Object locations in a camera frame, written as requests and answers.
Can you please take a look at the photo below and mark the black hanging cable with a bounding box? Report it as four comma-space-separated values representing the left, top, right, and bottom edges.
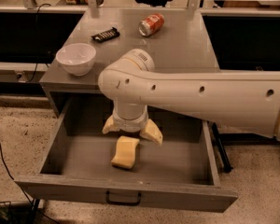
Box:
27, 3, 52, 84

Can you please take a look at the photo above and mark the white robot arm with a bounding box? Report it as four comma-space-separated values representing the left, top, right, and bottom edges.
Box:
98, 49, 280, 144

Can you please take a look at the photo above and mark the black drawer handle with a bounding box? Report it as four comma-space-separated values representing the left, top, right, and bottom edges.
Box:
105, 190, 142, 206

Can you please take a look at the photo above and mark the black stand leg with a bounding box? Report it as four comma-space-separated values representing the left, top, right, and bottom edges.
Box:
211, 123, 232, 173

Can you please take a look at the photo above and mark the grey open drawer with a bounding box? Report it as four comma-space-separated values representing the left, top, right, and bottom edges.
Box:
16, 95, 238, 212

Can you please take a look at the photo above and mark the black floor cable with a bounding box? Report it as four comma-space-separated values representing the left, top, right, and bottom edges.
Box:
0, 136, 60, 224

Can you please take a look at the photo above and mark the yellow sponge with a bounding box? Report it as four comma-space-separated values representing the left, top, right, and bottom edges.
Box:
111, 135, 140, 169

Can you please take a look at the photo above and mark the white ceramic bowl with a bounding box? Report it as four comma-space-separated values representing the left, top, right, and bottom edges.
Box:
55, 43, 96, 76

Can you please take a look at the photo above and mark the grey cabinet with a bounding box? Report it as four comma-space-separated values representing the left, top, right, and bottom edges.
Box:
40, 7, 218, 114

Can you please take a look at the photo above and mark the black snack bar wrapper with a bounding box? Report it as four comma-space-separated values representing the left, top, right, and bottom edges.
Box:
91, 27, 120, 43

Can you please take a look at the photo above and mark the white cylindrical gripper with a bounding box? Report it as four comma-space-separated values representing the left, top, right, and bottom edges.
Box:
102, 105, 163, 146

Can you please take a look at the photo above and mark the orange soda can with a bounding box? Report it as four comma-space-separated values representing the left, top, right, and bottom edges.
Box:
138, 13, 164, 37

